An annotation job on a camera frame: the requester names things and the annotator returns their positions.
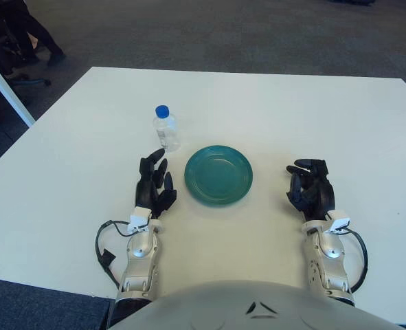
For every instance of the clear bottle with blue cap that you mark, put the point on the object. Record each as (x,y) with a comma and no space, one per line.
(166,132)

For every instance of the teal green round plate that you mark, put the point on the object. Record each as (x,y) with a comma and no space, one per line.
(218,175)

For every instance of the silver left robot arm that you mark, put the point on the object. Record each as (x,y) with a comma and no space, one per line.
(139,254)

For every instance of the office chair with blue base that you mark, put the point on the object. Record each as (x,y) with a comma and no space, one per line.
(34,81)

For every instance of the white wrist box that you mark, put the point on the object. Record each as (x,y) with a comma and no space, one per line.
(140,216)
(338,220)

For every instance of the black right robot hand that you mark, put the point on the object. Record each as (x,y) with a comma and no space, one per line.
(321,192)

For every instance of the person in dark trousers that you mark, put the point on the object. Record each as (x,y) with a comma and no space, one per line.
(41,31)

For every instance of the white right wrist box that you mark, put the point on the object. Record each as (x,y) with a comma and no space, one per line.
(338,220)

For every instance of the grey robot torso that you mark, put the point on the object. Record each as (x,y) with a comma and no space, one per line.
(257,309)

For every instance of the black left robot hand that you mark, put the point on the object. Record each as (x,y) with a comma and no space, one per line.
(147,192)

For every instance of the white side table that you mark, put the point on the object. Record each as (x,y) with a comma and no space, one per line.
(8,93)

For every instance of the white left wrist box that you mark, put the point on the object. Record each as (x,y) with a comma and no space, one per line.
(140,216)

